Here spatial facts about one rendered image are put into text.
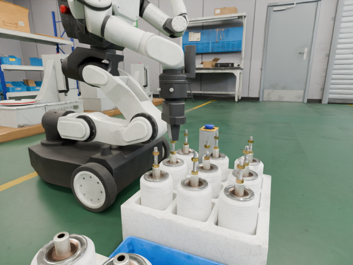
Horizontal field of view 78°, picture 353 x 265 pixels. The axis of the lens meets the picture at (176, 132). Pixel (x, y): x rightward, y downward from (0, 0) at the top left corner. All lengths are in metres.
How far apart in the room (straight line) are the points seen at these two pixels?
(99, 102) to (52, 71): 0.71
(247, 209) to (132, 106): 0.67
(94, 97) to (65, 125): 2.07
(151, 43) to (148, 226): 0.50
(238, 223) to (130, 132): 0.60
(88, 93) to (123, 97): 2.34
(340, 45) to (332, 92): 0.93
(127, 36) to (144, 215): 0.50
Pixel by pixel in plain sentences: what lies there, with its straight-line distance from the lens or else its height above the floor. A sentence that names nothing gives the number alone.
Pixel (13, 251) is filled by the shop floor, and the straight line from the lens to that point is 0.94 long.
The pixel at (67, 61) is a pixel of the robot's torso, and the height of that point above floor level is 0.61.
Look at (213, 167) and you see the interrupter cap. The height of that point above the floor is 0.25.
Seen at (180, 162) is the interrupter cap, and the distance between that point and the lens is 0.74.
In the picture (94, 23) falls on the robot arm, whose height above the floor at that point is 0.68.
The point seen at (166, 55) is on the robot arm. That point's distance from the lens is 0.64.
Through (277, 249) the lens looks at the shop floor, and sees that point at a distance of 0.85.
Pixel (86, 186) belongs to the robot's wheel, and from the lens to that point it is 0.98.
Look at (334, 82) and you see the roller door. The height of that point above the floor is 0.44.
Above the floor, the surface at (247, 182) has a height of 0.25.
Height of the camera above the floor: 0.53
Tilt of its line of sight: 14 degrees down
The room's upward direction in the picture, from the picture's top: straight up
